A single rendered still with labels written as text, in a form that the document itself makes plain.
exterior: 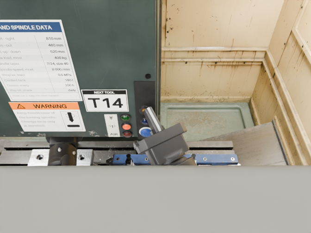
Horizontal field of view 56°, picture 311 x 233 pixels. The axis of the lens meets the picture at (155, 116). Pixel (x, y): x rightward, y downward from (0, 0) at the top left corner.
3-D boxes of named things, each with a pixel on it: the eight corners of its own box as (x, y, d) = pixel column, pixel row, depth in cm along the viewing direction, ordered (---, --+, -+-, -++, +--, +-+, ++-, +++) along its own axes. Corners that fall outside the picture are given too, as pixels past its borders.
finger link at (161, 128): (145, 110, 68) (157, 134, 67) (148, 106, 65) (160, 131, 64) (151, 107, 68) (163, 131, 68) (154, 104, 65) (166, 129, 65)
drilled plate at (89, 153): (87, 198, 130) (85, 193, 127) (21, 198, 130) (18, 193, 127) (94, 155, 146) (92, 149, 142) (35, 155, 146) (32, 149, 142)
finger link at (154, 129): (148, 106, 65) (160, 131, 64) (145, 110, 68) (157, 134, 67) (142, 109, 64) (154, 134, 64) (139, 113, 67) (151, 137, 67)
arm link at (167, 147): (189, 117, 63) (214, 168, 62) (175, 126, 72) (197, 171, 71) (137, 141, 59) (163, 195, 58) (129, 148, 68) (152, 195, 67)
